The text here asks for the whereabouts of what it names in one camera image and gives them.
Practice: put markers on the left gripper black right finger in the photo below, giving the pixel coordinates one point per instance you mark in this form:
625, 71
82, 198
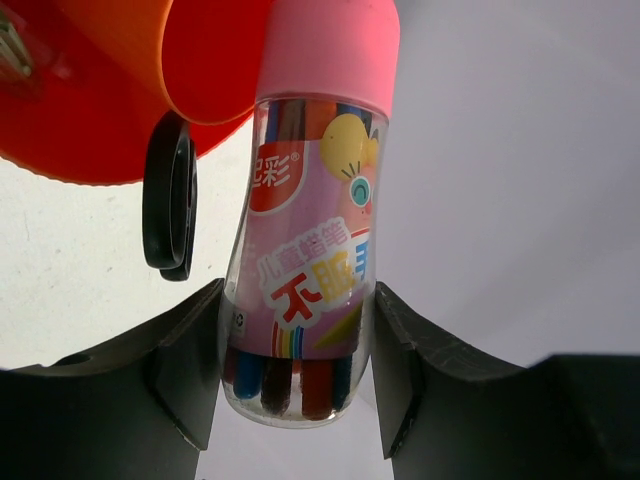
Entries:
448, 410

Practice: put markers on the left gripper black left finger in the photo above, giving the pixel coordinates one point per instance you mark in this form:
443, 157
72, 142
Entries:
138, 406

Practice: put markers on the pink capped clear marker tube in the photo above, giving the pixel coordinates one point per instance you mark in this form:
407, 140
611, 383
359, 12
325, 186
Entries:
296, 315

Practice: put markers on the black handled scissors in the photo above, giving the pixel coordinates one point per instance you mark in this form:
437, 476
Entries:
169, 198

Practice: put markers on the green capped black highlighter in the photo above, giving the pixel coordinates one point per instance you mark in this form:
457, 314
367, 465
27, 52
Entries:
16, 62

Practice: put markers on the red round pen holder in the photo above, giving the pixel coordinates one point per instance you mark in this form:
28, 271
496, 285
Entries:
105, 72

